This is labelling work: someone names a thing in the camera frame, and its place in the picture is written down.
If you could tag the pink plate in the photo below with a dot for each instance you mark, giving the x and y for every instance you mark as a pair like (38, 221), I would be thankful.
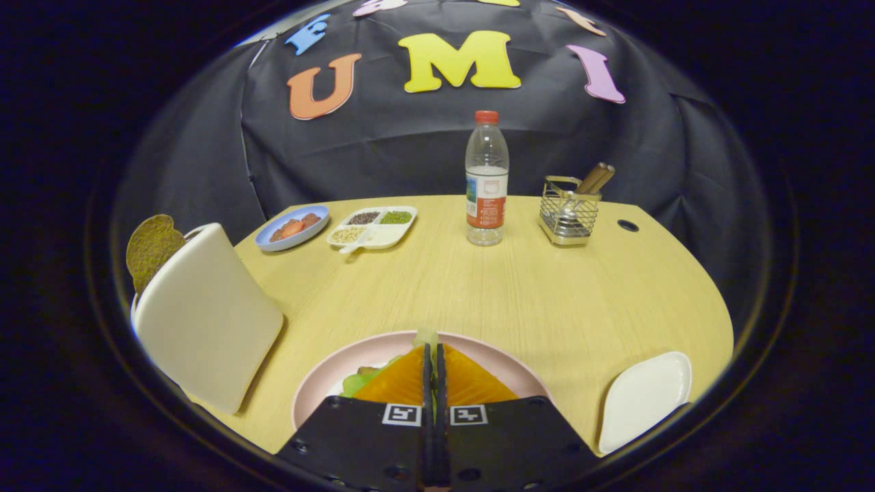
(328, 376)

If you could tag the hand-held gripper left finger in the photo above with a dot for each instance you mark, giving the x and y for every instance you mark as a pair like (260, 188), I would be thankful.
(355, 437)

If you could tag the dark beans pile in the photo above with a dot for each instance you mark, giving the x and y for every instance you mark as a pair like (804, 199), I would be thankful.
(364, 218)

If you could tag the brown and red food pieces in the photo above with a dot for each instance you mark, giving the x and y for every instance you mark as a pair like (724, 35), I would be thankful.
(294, 227)

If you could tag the brown toasted bread slice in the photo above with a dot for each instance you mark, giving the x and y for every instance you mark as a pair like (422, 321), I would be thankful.
(154, 249)

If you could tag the white divided tray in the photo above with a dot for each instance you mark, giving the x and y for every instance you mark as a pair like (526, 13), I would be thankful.
(389, 236)

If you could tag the pale beans pile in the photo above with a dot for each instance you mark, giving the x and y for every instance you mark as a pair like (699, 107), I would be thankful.
(347, 234)

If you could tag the white square plate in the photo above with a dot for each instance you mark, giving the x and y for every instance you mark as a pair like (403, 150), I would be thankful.
(642, 400)

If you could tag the blue plate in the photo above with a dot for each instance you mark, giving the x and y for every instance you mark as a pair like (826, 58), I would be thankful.
(290, 211)

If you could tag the green beans pile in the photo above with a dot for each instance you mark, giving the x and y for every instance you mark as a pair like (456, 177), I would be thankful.
(396, 217)

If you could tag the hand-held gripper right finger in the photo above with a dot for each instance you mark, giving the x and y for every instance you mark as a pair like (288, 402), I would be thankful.
(513, 437)

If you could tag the clear plastic bottle red cap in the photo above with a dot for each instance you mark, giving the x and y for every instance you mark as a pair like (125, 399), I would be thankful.
(487, 205)

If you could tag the green lettuce leaf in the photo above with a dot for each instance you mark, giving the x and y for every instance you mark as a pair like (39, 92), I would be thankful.
(355, 383)

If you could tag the white toaster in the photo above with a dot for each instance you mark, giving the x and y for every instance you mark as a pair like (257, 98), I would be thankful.
(205, 321)

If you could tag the black backdrop cloth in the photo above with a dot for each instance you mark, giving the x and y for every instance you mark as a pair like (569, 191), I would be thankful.
(383, 157)

